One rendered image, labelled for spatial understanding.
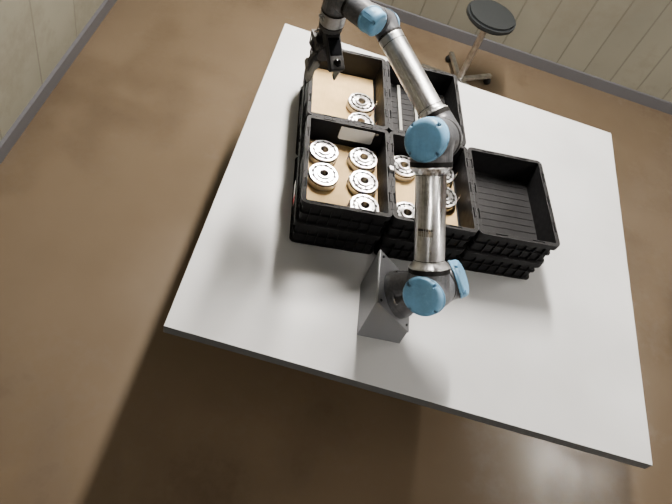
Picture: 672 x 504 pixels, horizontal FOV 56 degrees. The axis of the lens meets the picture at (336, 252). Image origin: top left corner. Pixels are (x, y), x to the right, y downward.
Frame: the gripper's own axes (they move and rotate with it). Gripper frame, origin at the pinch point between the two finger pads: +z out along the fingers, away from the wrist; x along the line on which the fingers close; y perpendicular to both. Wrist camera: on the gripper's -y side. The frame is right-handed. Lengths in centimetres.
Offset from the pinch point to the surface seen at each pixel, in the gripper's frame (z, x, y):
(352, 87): 35, -28, 30
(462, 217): 32, -46, -39
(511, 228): 35, -66, -44
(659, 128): 138, -291, 70
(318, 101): 33.2, -11.5, 22.6
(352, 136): 27.7, -16.5, -0.7
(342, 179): 32.0, -8.8, -15.8
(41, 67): 94, 90, 117
